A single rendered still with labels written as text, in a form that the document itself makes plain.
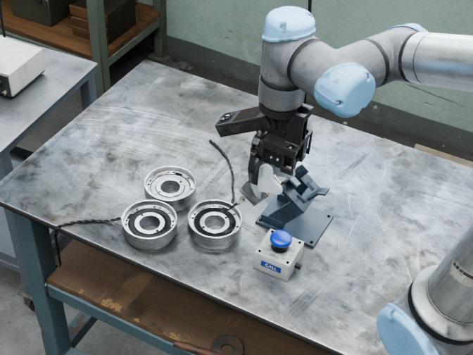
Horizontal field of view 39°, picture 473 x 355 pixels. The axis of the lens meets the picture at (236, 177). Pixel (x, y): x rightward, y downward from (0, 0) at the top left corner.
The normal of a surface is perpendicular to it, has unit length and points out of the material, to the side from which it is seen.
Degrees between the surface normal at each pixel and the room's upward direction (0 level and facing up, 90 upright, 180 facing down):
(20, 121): 0
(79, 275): 0
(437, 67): 86
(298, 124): 90
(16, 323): 0
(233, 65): 89
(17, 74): 90
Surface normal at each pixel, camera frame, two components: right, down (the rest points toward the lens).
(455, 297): -0.69, 0.48
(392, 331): -0.82, 0.44
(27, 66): 0.92, 0.29
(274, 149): -0.49, 0.56
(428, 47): -0.70, -0.37
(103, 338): 0.05, -0.74
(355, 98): 0.59, 0.56
